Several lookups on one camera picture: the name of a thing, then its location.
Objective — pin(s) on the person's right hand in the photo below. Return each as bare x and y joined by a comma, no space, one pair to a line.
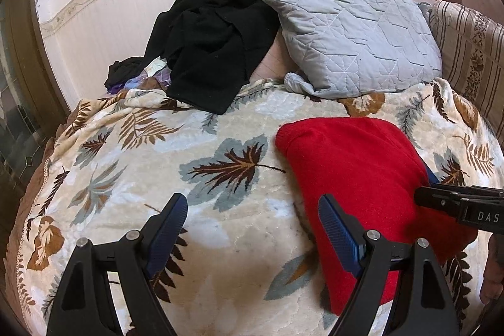
494,269

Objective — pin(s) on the red and blue sweater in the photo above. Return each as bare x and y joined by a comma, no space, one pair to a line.
354,170

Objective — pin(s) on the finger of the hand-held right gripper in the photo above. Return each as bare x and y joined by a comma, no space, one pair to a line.
476,191
435,200

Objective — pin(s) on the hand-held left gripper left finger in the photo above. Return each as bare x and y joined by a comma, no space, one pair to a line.
173,220

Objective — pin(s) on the leaf print beige blanket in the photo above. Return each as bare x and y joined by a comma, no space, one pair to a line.
157,162

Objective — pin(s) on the wooden door frame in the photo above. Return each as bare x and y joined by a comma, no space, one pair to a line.
23,64

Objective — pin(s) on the small black cloth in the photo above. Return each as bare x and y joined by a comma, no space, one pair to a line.
124,72

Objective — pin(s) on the striped brown cushion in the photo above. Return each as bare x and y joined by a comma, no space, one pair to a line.
472,56

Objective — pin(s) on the black garment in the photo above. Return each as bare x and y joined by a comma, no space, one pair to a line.
212,37

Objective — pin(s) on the grey quilted pillow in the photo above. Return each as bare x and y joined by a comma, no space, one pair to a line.
354,37

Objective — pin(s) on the pink bed sheet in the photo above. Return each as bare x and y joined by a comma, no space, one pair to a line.
271,64

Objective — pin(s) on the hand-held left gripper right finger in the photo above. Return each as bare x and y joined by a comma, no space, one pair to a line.
334,225

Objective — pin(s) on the purple patterned cloth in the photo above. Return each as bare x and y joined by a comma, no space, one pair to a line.
155,78

